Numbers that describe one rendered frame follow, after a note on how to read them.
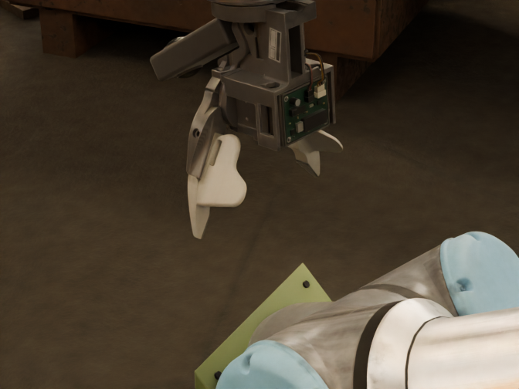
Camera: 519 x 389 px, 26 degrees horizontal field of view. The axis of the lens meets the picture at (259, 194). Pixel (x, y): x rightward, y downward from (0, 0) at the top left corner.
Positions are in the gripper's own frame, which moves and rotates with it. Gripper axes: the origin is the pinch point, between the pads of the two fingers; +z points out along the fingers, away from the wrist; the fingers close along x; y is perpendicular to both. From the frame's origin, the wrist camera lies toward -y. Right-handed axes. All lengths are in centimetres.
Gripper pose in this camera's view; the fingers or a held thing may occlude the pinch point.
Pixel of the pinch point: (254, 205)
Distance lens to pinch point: 101.0
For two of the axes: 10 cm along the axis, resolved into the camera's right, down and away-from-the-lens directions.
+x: 7.0, -3.7, 6.1
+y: 7.1, 2.7, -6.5
